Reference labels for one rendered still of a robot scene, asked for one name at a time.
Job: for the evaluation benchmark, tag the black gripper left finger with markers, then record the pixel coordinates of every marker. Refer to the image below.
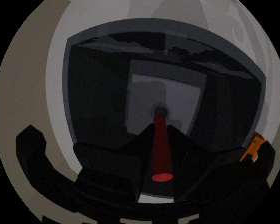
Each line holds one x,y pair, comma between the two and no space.
130,161

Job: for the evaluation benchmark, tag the dark red peg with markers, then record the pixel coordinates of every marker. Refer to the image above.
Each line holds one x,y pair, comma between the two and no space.
162,164

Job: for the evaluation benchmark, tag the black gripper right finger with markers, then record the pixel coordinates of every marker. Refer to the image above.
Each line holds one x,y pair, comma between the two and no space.
191,163

